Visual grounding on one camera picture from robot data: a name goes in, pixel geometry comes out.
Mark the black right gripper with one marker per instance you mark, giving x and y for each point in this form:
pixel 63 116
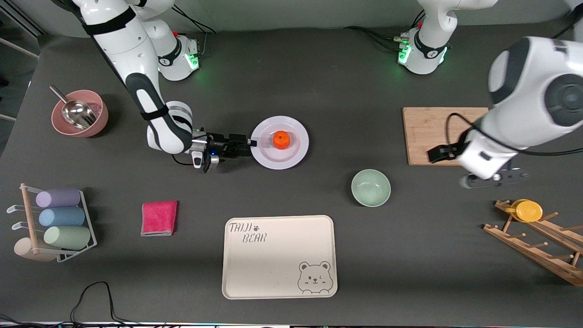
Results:
pixel 222 144

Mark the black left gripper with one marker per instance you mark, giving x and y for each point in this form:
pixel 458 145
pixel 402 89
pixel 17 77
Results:
pixel 441 153

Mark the orange fruit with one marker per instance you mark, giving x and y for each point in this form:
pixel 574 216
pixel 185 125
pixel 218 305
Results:
pixel 281 140

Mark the white round plate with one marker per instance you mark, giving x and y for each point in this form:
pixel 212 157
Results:
pixel 282 159

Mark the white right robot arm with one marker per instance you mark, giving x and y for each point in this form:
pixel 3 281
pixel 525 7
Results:
pixel 132 50

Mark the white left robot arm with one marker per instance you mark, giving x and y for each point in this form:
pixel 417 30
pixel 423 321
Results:
pixel 524 91

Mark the wooden cutting board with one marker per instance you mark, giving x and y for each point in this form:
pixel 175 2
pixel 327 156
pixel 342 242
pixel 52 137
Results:
pixel 423 132

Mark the light green bowl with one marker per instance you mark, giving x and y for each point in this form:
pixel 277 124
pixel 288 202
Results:
pixel 370 187

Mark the yellow cup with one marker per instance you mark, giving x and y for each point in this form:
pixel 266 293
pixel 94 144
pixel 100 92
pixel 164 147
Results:
pixel 528 211

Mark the pink folded cloth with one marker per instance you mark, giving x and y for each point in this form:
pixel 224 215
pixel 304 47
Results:
pixel 159 218

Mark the beige bear print tray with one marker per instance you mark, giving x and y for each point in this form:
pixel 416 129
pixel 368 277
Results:
pixel 273 259

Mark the wooden dish rack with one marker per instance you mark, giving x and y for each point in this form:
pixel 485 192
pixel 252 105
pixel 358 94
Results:
pixel 537 253

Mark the pink bowl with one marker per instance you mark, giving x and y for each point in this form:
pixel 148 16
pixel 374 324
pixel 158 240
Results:
pixel 101 116

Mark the metal scoop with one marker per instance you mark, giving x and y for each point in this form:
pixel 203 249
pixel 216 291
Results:
pixel 77 114

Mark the purple cup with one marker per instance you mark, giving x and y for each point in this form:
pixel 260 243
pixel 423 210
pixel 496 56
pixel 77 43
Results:
pixel 58 198

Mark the blue cup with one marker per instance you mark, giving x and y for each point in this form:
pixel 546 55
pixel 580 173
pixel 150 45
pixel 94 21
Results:
pixel 61 217

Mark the green cup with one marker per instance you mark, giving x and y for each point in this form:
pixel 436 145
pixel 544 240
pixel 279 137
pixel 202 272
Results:
pixel 67 237

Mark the beige cup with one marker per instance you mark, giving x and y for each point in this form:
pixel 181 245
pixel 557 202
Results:
pixel 23 249

